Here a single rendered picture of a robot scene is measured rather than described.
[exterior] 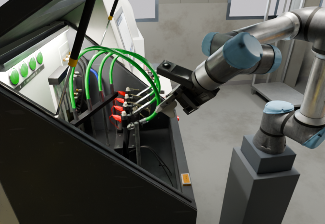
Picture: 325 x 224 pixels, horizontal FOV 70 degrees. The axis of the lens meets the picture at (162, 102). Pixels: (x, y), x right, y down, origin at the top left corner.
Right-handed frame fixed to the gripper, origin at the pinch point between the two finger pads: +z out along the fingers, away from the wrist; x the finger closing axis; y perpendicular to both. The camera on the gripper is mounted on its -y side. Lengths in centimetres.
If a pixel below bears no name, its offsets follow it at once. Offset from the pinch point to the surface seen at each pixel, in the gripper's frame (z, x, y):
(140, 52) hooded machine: 129, 128, -41
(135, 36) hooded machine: 122, 132, -55
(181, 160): 22.7, 3.0, 25.0
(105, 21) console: 27, 31, -44
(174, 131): 34.2, 19.5, 18.2
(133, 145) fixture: 33.6, -2.0, 7.0
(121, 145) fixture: 36.4, -4.9, 3.3
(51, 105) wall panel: 34.9, -14.1, -28.3
